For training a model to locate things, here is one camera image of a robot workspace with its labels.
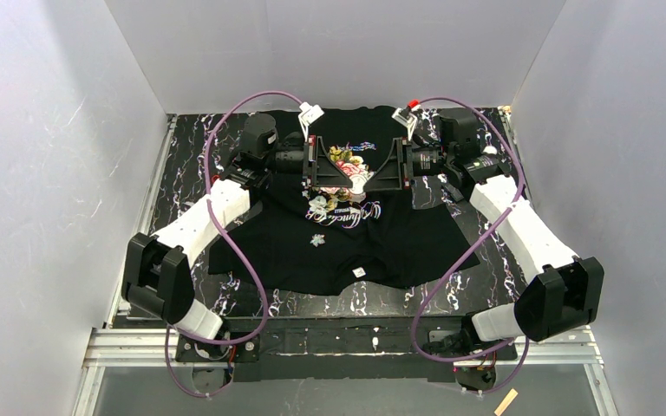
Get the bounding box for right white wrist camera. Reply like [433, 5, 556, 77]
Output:
[391, 100, 420, 141]

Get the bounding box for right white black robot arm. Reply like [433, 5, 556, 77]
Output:
[364, 104, 604, 348]

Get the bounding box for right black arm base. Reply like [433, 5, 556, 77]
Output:
[421, 328, 516, 360]

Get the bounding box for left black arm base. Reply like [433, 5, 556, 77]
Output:
[172, 319, 261, 364]

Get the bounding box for white garment label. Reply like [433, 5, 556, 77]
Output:
[352, 267, 366, 278]

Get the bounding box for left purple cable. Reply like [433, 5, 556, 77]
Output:
[164, 90, 311, 400]

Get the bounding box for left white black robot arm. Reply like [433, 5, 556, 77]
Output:
[121, 103, 353, 346]

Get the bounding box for beige tape strip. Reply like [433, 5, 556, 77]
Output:
[493, 388, 519, 416]

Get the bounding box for small floral brooch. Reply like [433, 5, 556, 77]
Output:
[310, 234, 326, 247]

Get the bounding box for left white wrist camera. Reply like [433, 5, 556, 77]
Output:
[297, 101, 324, 138]

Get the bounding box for black printed t-shirt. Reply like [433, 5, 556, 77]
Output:
[207, 106, 480, 296]

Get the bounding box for black marble pattern mat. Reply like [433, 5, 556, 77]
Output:
[148, 114, 526, 322]

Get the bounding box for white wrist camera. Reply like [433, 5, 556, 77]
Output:
[391, 100, 420, 141]
[297, 101, 324, 138]

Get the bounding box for aluminium rail frame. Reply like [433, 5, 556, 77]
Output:
[72, 108, 619, 416]

